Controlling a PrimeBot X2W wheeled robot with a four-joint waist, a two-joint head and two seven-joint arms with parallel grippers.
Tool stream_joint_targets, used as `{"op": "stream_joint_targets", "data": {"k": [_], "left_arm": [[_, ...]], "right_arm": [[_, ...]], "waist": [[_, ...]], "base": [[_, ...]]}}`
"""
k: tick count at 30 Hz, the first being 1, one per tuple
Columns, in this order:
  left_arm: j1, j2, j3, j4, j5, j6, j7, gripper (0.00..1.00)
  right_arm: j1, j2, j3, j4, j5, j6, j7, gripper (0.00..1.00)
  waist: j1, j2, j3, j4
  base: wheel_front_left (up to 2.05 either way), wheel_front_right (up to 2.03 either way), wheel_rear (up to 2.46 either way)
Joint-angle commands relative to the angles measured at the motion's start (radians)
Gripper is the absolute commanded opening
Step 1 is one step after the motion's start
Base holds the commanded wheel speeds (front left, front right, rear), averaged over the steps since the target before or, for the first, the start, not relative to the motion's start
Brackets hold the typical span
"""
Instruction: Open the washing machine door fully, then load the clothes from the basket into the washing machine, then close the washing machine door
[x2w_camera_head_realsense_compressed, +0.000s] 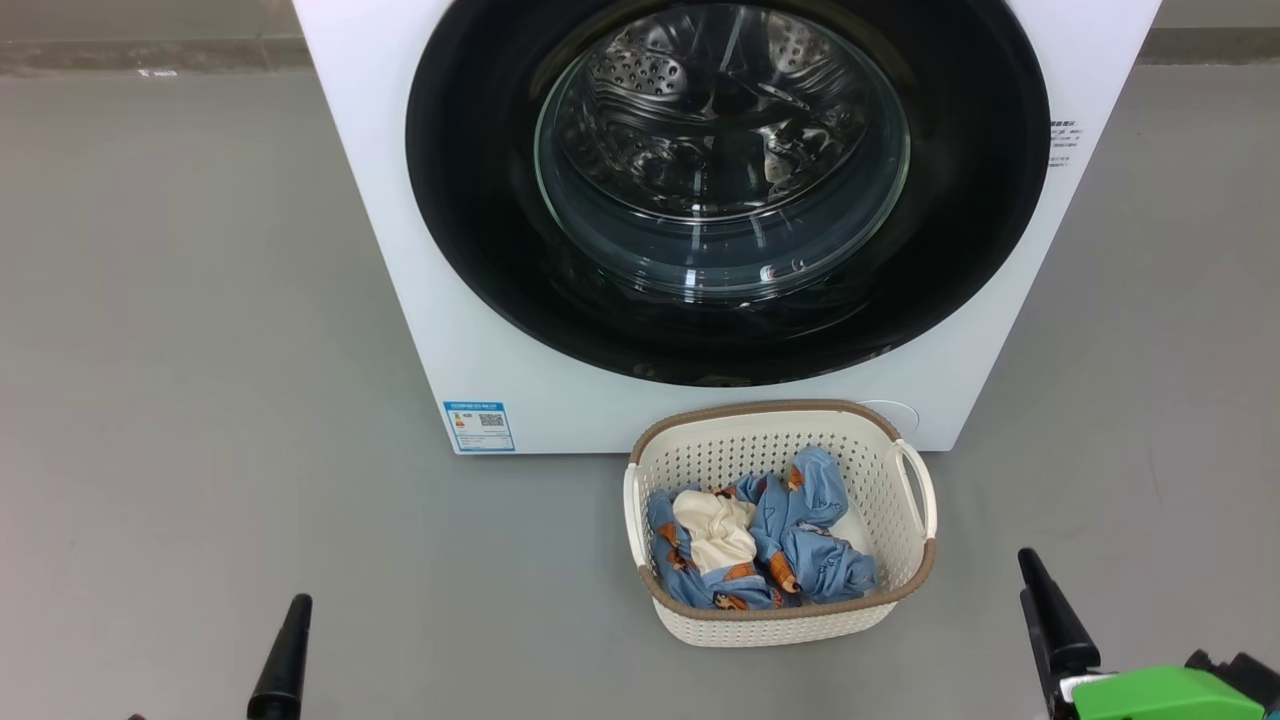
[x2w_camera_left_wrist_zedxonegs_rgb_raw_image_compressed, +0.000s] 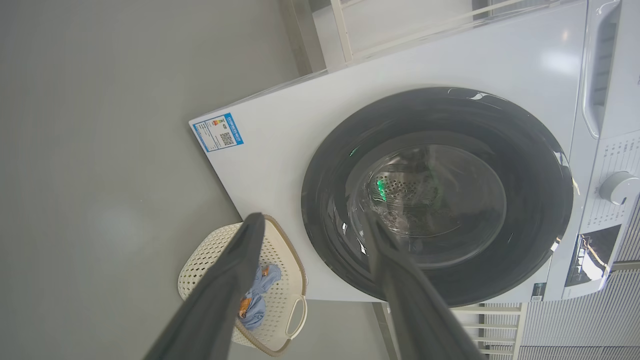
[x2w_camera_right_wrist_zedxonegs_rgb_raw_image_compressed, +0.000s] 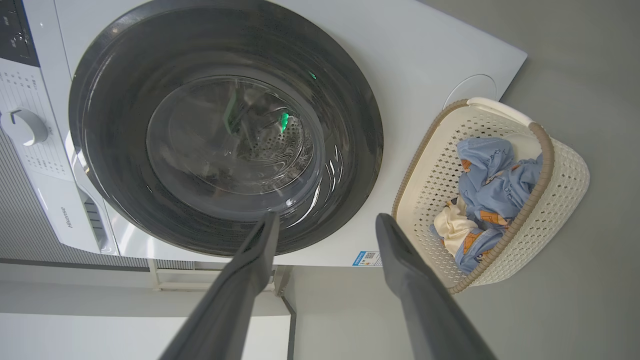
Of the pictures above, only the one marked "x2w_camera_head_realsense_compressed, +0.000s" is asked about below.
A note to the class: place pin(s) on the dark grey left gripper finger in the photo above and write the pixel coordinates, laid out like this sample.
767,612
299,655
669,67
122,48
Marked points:
282,670

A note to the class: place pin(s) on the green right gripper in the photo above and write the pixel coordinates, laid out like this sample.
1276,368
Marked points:
1160,695

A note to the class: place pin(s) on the blue garment with orange print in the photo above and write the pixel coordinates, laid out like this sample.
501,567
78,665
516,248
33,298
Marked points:
820,560

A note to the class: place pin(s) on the black round glass washer door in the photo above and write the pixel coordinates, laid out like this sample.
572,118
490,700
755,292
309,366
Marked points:
470,200

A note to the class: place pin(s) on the white front-load washing machine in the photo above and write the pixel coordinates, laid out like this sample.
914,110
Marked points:
480,360

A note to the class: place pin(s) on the round white drain filter cover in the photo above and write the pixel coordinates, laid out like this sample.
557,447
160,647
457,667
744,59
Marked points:
900,415

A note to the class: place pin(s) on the cream perforated laundry basket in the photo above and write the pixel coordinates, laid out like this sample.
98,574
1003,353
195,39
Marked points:
780,625

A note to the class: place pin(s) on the blue energy label sticker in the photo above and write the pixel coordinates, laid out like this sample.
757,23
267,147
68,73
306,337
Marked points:
480,428

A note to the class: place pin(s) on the black printed text label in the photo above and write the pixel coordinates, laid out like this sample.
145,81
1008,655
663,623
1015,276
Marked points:
1062,145

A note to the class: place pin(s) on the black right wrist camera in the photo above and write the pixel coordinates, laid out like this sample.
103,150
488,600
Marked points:
1245,675

